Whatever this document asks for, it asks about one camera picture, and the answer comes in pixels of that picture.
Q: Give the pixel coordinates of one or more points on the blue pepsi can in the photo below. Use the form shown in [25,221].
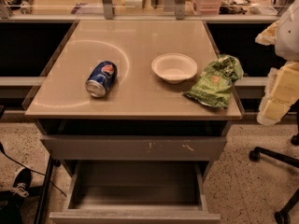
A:
[101,79]

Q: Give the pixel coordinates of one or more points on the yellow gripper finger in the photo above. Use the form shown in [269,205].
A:
[280,93]
[268,36]

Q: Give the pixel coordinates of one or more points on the grey drawer cabinet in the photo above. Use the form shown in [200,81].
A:
[139,103]

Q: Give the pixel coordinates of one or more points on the black and white shoe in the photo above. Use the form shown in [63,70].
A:
[21,185]

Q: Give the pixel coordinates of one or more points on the black metal stand leg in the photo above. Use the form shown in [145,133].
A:
[43,193]

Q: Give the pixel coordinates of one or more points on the green jalapeno chip bag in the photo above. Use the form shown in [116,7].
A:
[215,84]

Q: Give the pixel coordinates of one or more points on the closed top drawer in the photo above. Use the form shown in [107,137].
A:
[134,148]

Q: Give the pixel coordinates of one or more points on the white paper bowl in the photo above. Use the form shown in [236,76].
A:
[174,68]

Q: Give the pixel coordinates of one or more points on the open middle drawer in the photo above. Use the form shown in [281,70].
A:
[136,192]

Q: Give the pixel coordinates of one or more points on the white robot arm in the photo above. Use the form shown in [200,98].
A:
[287,41]

